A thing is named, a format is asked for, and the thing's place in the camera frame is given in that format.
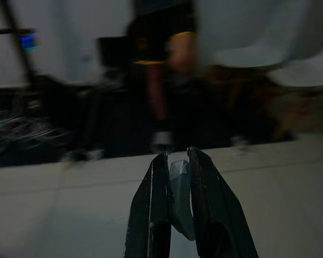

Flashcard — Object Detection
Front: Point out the black monitor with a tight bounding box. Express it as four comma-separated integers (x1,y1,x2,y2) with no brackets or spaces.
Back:
97,36,132,71

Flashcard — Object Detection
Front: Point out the person in black yellow-trimmed clothes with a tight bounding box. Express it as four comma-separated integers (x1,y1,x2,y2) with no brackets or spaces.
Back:
125,0,199,151

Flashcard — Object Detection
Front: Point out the blue lit screen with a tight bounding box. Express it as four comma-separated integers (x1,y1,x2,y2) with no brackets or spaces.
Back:
17,33,40,51

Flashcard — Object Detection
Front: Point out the clear plastic trash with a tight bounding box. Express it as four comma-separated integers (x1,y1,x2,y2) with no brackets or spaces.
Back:
168,159,198,233

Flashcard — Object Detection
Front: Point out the black tripod stand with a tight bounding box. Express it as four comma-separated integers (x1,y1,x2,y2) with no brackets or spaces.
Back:
0,0,41,87

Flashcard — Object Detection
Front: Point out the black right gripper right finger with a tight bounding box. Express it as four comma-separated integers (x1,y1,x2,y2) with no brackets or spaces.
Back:
187,147,259,258

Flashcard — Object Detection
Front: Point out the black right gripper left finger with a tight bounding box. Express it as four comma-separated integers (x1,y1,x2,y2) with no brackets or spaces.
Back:
123,153,173,258

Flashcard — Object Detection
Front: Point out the white chair with wooden legs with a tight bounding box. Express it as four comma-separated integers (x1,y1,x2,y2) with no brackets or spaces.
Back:
204,0,323,143

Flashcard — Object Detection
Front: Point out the tangle of cables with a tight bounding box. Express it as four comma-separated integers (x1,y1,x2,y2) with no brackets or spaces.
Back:
0,107,71,159

